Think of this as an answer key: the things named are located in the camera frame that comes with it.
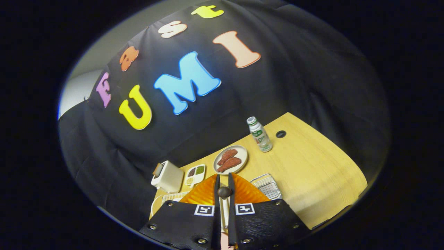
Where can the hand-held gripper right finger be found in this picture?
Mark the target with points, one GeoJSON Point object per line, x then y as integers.
{"type": "Point", "coordinates": [231, 182]}

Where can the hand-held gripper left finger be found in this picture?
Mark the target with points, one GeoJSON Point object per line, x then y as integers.
{"type": "Point", "coordinates": [217, 182]}

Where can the white divided bean dish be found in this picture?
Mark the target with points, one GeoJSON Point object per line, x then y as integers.
{"type": "Point", "coordinates": [198, 177]}

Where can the beige plate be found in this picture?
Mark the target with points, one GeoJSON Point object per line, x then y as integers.
{"type": "Point", "coordinates": [242, 154]}

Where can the brown meat piece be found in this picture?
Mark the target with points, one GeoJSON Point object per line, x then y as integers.
{"type": "Point", "coordinates": [230, 164]}
{"type": "Point", "coordinates": [228, 156]}

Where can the cream toaster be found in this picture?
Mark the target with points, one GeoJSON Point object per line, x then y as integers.
{"type": "Point", "coordinates": [170, 178]}

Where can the white green-label bottle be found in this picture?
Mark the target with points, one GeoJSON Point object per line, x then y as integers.
{"type": "Point", "coordinates": [262, 139]}

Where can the brown bread slice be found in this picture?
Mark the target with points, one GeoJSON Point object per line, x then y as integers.
{"type": "Point", "coordinates": [158, 169]}

